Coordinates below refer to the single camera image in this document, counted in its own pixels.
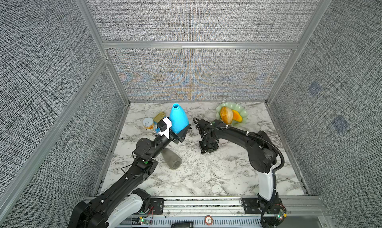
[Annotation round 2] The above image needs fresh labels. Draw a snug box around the gold rectangular tin can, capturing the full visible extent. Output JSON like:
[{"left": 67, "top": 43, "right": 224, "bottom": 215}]
[{"left": 153, "top": 111, "right": 166, "bottom": 123}]

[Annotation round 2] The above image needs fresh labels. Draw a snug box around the light green wavy plate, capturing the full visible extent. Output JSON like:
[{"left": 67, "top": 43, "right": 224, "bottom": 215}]
[{"left": 215, "top": 102, "right": 248, "bottom": 126}]

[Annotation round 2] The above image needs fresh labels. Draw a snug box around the blue plastic spray bottle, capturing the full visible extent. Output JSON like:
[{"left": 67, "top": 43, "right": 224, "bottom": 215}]
[{"left": 169, "top": 103, "right": 189, "bottom": 134}]

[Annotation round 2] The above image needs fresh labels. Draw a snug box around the round white-lid can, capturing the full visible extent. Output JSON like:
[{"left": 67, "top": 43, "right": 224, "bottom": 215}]
[{"left": 142, "top": 117, "right": 155, "bottom": 130}]

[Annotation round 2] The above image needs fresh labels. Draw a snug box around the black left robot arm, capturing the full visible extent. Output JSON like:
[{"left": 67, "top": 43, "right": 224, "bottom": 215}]
[{"left": 68, "top": 125, "right": 190, "bottom": 228}]

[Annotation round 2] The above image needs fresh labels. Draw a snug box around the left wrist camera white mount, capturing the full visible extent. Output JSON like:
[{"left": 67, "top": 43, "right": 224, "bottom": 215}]
[{"left": 156, "top": 117, "right": 172, "bottom": 139}]

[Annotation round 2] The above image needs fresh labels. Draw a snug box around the small orange fruit slice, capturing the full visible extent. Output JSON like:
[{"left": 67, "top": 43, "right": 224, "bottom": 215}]
[{"left": 232, "top": 110, "right": 243, "bottom": 123}]

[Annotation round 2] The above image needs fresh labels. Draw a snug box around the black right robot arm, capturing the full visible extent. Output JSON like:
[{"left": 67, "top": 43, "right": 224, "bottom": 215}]
[{"left": 193, "top": 117, "right": 285, "bottom": 228}]

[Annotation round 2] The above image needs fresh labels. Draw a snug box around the grey translucent bottle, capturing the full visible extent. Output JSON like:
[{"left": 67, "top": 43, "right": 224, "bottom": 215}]
[{"left": 161, "top": 147, "right": 183, "bottom": 170}]

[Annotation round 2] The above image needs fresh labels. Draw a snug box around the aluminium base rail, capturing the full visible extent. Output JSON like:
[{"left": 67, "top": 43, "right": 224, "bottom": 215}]
[{"left": 76, "top": 196, "right": 333, "bottom": 228}]

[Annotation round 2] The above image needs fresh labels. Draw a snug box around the large orange bread roll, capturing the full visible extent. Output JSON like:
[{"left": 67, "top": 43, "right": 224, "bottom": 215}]
[{"left": 220, "top": 106, "right": 233, "bottom": 124}]

